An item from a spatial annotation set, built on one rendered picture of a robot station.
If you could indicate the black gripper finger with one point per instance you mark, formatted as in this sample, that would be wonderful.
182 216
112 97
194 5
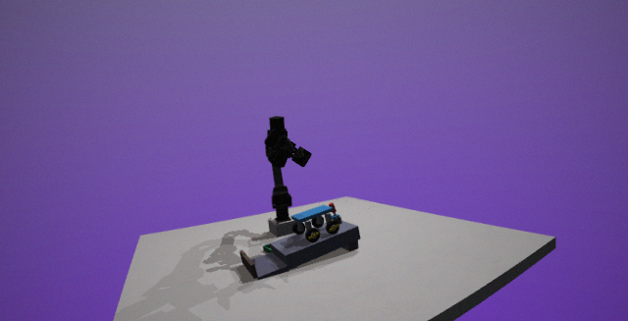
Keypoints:
284 145
298 155

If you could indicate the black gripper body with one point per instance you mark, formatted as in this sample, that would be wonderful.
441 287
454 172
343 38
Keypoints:
273 139

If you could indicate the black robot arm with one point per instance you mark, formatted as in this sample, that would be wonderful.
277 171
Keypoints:
280 197

